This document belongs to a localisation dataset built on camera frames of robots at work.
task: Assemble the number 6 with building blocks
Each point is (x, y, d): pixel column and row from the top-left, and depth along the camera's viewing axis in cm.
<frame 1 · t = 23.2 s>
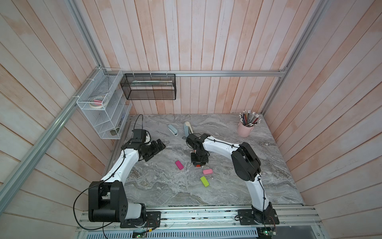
left hand: (160, 151, 86), fingers open
right hand: (195, 164, 93), fingers open
magenta building block: (179, 165, 95), on the table
light pink building block: (207, 171, 92), on the table
lime green building block: (204, 181, 87), on the table
pink pencil cup: (243, 131, 106), point 5 cm above the table
bundle of pencils: (248, 118, 105), point 12 cm above the table
small blue-grey stapler: (171, 128, 110), point 3 cm above the table
beige and grey stapler: (187, 129, 109), point 4 cm above the table

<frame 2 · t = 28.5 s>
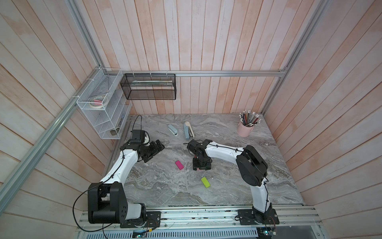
left hand: (159, 152, 86), fingers open
right hand: (198, 168, 92), fingers open
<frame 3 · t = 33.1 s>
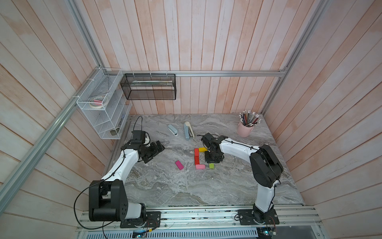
left hand: (159, 153, 87), fingers open
right hand: (209, 160, 94), fingers open
lime green building block: (211, 166, 92), point 2 cm above the table
red building block: (196, 156, 98), on the table
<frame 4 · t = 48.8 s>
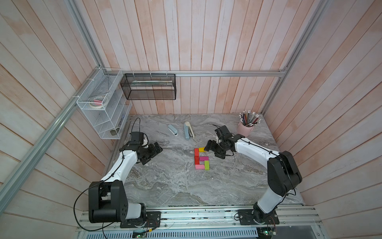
left hand: (157, 154, 87), fingers open
right hand: (208, 150, 91), fingers open
magenta building block: (204, 158, 97), on the table
lime green building block: (207, 165, 94), on the table
